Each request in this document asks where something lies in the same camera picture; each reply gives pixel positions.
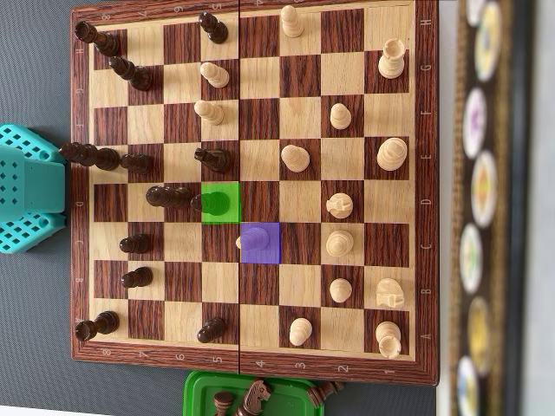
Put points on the light wooden pawn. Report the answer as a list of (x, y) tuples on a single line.
[(300, 331), (256, 239), (341, 117), (291, 24), (210, 112), (215, 76), (341, 290)]

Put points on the dark wooden pawn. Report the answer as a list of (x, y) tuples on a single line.
[(214, 28), (214, 203), (222, 401), (212, 330), (139, 164), (139, 244), (139, 277)]

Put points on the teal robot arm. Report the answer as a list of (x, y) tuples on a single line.
[(26, 186)]

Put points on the wooden folding chess board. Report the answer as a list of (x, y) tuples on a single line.
[(301, 201)]

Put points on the light pawn centre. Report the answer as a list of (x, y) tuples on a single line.
[(295, 159)]

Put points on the dark wooden knight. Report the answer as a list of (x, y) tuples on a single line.
[(253, 396), (214, 160)]

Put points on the dark wooden queen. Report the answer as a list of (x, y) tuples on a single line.
[(171, 197)]

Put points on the light wooden knight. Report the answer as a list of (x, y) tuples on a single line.
[(390, 294)]

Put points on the light wooden rook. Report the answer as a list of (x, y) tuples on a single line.
[(391, 60), (388, 338)]

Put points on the dark wooden bishop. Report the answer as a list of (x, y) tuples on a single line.
[(134, 76), (323, 392)]

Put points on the dark wooden king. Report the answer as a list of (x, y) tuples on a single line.
[(91, 156)]

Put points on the green plastic tray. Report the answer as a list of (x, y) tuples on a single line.
[(197, 390)]

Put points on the dark wooden rook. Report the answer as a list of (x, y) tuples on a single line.
[(102, 324), (102, 41)]

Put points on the book with colourful circles cover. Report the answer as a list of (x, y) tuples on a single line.
[(511, 260)]

